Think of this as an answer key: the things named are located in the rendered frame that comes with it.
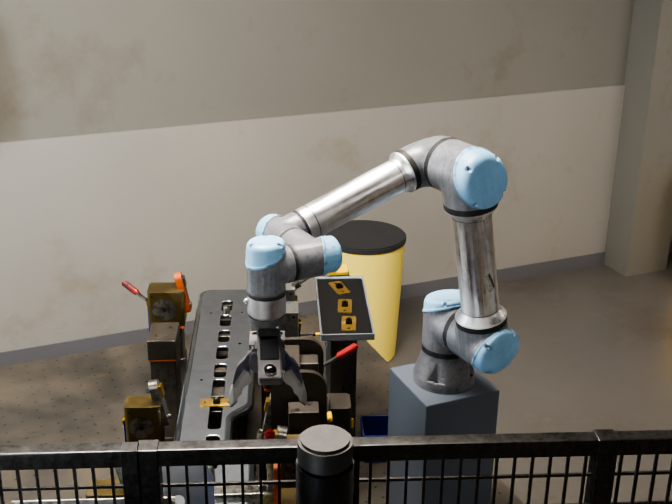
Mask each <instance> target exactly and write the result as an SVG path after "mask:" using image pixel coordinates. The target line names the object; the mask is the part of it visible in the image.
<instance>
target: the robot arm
mask: <svg viewBox="0 0 672 504"><path fill-rule="evenodd" d="M507 182H508V177H507V171H506V168H505V165H504V164H503V162H502V161H501V159H500V158H499V157H498V156H496V155H495V154H493V153H491V152H490V151H488V150H487V149H484V148H481V147H476V146H474V145H471V144H468V143H466V142H463V141H461V140H458V139H457V138H454V137H451V136H433V137H429V138H425V139H422V140H419V141H417V142H414V143H412V144H409V145H407V146H405V147H403V148H401V149H399V150H397V151H395V152H393V153H392V154H391V155H390V157H389V160H388V161H386V162H384V163H383V164H381V165H379V166H377V167H375V168H373V169H371V170H369V171H368V172H366V173H364V174H362V175H360V176H358V177H356V178H354V179H352V180H351V181H349V182H347V183H345V184H343V185H341V186H339V187H337V188H335V189H334V190H332V191H330V192H328V193H326V194H324V195H322V196H320V197H318V198H317V199H315V200H313V201H311V202H309V203H307V204H305V205H303V206H301V207H300V208H298V209H296V210H294V211H292V212H291V213H289V214H287V215H285V216H282V215H277V214H269V215H266V216H265V217H263V218H262V219H261V220H260V221H259V223H258V225H257V227H256V237H254V238H252V239H251V240H249V242H248V243H247V246H246V260H245V266H246V281H247V298H245V299H244V303H248V304H247V312H248V321H249V323H250V324H251V325H253V326H255V327H258V329H257V331H250V339H249V351H248V353H247V354H246V356H245V357H244V358H242V359H241V360H240V361H239V362H238V364H237V366H236V369H235V373H234V378H233V381H232V385H231V389H230V394H229V406H230V407H232V406H234V405H235V404H236V403H237V398H238V397H239V396H240V395H241V394H242V390H243V388H244V387H245V386H247V385H249V384H250V383H251V381H252V374H251V372H250V369H251V370H252V371H254V372H256V373H258V384H259V385H279V384H282V382H283V380H284V382H285V383H286V384H288V385H290V386H291V387H292V388H293V391H294V394H296V395H297V396H298V398H299V402H300V403H302V404H303V405H304V406H305V405H306V404H307V394H306V389H305V386H304V382H303V380H302V377H301V373H300V368H299V366H298V363H297V362H296V360H295V359H294V358H292V357H290V356H289V355H288V353H287V351H285V331H280V328H276V327H277V326H279V325H281V324H283V323H284V321H285V313H286V283H290V282H295V281H300V280H304V279H309V278H313V277H317V276H325V275H326V274H329V273H333V272H336V271H338V270H339V269H340V267H341V265H342V250H341V247H340V244H339V242H338V241H337V240H336V238H334V237H333V236H323V235H325V234H327V233H329V232H331V231H332V230H334V229H336V228H338V227H340V226H342V225H343V224H345V223H347V222H349V221H351V220H353V219H355V218H356V217H358V216H360V215H362V214H364V213H366V212H367V211H369V210H371V209H373V208H375V207H377V206H378V205H380V204H382V203H384V202H386V201H388V200H389V199H391V198H393V197H395V196H397V195H399V194H400V193H402V192H404V191H406V192H409V193H411V192H414V191H416V190H417V189H420V188H423V187H433V188H435V189H437V190H439V191H441V192H442V198H443V207H444V211H445V213H446V214H448V215H450V216H451V217H452V224H453V234H454V244H455V254H456V264H457V274H458V284H459V290H455V289H446V290H439V291H435V292H432V293H430V294H428V295H427V296H426V298H425V300H424V308H423V310H422V311H423V328H422V348H421V352H420V354H419V356H418V359H417V362H416V364H415V366H414V369H413V380H414V382H415V384H416V385H417V386H419V387H420V388H422V389H424V390H426V391H429V392H432V393H436V394H458V393H462V392H465V391H467V390H469V389H470V388H471V387H472V386H473V385H474V381H475V371H474V368H475V369H477V370H480V371H481V372H483V373H486V374H494V373H497V372H499V371H501V370H503V369H504V368H506V367H507V366H508V365H509V364H510V363H511V361H512V360H513V359H514V357H515V356H516V354H517V351H518V348H519V338H518V335H517V334H516V333H515V331H514V330H512V329H509V328H508V322H507V312H506V309H505V308H504V307H503V306H502V305H500V304H499V295H498V283H497V270H496V258H495V246H494V233H493V221H492V212H494V211H495V210H496V209H497V207H498V202H499V201H500V200H501V199H502V197H503V196H504V195H503V194H502V193H503V191H506V188H507ZM256 333H257V334H256ZM281 334H283V335H281ZM283 369H285V371H284V374H283V375H282V370H283Z"/></svg>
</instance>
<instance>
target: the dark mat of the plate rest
mask: <svg viewBox="0 0 672 504"><path fill-rule="evenodd" d="M335 281H341V282H342V283H343V284H344V285H345V286H346V288H347V289H348V290H349V291H350V293H349V294H342V295H338V294H337V293H336V292H335V291H334V290H333V289H332V288H331V286H330V285H329V284H328V283H329V282H335ZM317 285H318V295H319V305H320V315H321V326H322V334H355V333H373V332H372V327H371V322H370V318H369V313H368V308H367V303H366V298H365V293H364V288H363V283H362V279H317ZM338 299H351V300H352V313H338ZM342 316H356V331H342V330H341V325H342Z"/></svg>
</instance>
